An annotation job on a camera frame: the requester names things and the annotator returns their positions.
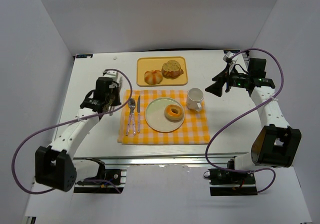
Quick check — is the glazed ring donut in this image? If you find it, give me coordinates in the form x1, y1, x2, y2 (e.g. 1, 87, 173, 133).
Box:
164, 105, 183, 121

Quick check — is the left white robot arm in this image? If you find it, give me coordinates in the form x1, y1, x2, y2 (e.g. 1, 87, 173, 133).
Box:
35, 71, 122, 192

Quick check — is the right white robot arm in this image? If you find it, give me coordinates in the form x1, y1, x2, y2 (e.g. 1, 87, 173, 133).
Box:
205, 56, 302, 172

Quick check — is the sliced herb bread loaf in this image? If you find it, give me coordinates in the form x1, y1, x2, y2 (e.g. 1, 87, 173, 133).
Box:
161, 60, 184, 79

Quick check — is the white ceramic mug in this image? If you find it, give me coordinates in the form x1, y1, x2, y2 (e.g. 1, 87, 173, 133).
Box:
186, 88, 204, 112

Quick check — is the blue corner sticker right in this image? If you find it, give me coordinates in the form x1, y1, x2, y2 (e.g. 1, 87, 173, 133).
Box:
223, 49, 240, 54

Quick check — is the blue corner sticker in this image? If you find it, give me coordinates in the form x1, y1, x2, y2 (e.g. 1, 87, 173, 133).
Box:
75, 54, 93, 59
223, 49, 240, 54

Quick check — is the orange striped round bun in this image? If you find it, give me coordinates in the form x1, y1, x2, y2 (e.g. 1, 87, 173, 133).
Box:
144, 70, 163, 85

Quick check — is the yellow plastic tray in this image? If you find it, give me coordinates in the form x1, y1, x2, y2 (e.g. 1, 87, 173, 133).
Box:
136, 56, 188, 87

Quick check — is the yellow checkered placemat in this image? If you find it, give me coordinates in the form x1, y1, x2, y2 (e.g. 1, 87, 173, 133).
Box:
117, 90, 210, 145

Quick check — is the blue corner sticker left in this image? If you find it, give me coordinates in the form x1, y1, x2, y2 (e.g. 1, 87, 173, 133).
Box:
75, 54, 93, 59

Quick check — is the cream plate with sprig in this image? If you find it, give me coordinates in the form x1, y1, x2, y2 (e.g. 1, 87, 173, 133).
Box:
144, 97, 185, 133

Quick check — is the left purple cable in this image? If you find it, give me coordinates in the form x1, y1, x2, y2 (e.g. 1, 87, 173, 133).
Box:
11, 68, 133, 194

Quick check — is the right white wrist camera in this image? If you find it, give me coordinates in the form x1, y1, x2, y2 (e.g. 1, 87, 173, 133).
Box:
223, 52, 238, 73

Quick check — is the pink handled knife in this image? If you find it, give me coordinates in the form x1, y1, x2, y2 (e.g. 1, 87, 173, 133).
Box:
137, 95, 141, 133

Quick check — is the pink handled spoon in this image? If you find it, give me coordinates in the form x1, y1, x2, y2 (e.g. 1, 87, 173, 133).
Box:
125, 98, 136, 136

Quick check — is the aluminium table edge rail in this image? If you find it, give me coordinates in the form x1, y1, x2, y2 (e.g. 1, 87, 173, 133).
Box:
75, 153, 245, 166

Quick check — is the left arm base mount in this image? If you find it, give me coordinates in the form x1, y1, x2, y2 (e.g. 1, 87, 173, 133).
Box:
73, 167, 127, 194

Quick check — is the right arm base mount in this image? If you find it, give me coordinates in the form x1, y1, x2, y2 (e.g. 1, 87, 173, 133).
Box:
205, 169, 258, 197

